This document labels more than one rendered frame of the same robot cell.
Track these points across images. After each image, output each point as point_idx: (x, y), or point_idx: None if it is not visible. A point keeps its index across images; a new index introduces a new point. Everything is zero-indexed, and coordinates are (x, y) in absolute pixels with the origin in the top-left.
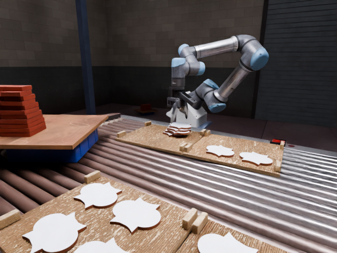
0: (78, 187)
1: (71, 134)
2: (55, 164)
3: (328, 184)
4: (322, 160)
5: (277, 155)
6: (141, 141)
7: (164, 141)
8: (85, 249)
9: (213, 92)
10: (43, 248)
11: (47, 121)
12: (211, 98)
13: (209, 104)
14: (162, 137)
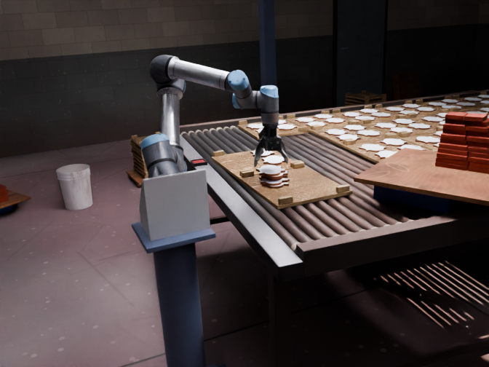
0: None
1: (405, 156)
2: None
3: (252, 145)
4: (213, 151)
5: (240, 153)
6: (327, 180)
7: (302, 177)
8: (398, 143)
9: (179, 145)
10: (415, 145)
11: (439, 177)
12: (182, 155)
13: (184, 166)
14: (297, 181)
